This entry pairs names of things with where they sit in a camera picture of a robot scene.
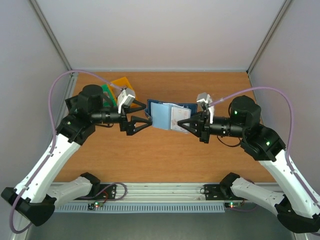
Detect blue card holder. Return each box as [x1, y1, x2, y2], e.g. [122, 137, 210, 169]
[144, 99, 198, 134]

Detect grey slotted cable duct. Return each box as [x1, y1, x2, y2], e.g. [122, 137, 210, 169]
[55, 202, 225, 214]

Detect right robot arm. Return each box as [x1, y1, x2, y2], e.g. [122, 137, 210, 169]
[177, 95, 320, 234]

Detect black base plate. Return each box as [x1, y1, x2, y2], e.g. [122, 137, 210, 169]
[76, 183, 117, 201]
[203, 184, 236, 201]

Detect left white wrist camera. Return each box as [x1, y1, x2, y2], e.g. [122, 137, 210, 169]
[117, 88, 136, 114]

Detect white blossom credit card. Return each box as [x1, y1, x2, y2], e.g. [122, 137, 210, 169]
[170, 106, 192, 134]

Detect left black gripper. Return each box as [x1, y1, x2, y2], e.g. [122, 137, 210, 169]
[91, 99, 152, 136]

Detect black plastic bin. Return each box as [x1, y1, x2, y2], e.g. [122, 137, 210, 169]
[65, 95, 78, 115]

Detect yellow plastic bin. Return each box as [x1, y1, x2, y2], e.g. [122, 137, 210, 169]
[109, 76, 135, 103]

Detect aluminium front rail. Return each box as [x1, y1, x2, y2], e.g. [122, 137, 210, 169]
[54, 181, 286, 203]

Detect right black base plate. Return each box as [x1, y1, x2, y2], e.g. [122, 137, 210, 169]
[203, 184, 236, 201]

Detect green plastic bin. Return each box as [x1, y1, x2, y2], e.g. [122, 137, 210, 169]
[101, 84, 117, 107]

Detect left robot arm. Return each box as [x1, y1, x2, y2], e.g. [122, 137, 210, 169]
[1, 84, 152, 227]

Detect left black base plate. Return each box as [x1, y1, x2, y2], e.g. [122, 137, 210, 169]
[76, 183, 117, 201]

